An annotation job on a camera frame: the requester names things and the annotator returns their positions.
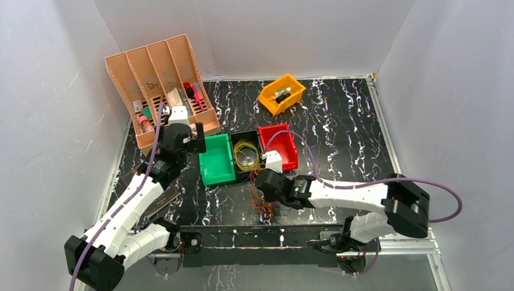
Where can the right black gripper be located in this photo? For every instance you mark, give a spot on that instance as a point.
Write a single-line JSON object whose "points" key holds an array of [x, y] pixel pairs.
{"points": [[268, 198]]}

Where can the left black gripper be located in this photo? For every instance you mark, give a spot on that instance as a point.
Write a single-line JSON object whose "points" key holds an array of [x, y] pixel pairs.
{"points": [[192, 139]]}

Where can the green plastic bin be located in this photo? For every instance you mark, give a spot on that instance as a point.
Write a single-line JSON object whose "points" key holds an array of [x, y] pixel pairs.
{"points": [[217, 163]]}

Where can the red plastic bin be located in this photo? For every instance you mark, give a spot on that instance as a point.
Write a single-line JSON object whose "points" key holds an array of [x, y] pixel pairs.
{"points": [[283, 144]]}

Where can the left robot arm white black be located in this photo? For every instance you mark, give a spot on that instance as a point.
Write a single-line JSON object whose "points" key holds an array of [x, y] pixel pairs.
{"points": [[100, 257]]}

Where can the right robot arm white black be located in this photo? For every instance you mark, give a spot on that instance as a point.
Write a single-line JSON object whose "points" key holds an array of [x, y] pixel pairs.
{"points": [[393, 206]]}

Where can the black plastic bin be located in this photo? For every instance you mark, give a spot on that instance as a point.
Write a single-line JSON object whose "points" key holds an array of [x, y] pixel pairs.
{"points": [[247, 150]]}

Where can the pink pen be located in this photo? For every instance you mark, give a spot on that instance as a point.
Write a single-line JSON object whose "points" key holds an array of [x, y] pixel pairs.
{"points": [[196, 94]]}

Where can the white box in organizer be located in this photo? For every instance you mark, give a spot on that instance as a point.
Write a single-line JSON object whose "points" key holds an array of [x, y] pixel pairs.
{"points": [[174, 98]]}

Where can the dark book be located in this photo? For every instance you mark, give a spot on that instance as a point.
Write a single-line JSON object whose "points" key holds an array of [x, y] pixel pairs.
{"points": [[171, 194]]}

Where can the pink bottle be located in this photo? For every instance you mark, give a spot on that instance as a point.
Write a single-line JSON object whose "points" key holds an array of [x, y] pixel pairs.
{"points": [[145, 124]]}

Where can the pink plastic file organizer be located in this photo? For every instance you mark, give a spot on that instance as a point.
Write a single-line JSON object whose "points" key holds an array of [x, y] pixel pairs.
{"points": [[142, 77]]}

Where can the black marker in yellow bin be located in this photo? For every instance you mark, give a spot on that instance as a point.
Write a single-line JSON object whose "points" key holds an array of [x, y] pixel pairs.
{"points": [[282, 98]]}

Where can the yellow plastic bin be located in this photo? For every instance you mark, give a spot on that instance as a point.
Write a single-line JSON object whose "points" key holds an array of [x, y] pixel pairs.
{"points": [[266, 96]]}

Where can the glue stick in yellow bin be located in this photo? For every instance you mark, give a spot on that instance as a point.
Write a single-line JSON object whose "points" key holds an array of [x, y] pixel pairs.
{"points": [[283, 91]]}

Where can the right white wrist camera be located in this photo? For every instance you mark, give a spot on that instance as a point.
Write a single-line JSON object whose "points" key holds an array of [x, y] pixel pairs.
{"points": [[273, 161]]}

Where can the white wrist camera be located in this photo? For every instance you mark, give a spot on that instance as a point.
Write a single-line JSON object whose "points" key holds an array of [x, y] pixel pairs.
{"points": [[273, 161], [179, 115]]}

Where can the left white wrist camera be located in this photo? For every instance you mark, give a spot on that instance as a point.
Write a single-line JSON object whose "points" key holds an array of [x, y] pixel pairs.
{"points": [[179, 115]]}

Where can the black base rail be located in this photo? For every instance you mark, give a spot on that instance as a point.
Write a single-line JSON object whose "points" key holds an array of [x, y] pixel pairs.
{"points": [[261, 245]]}

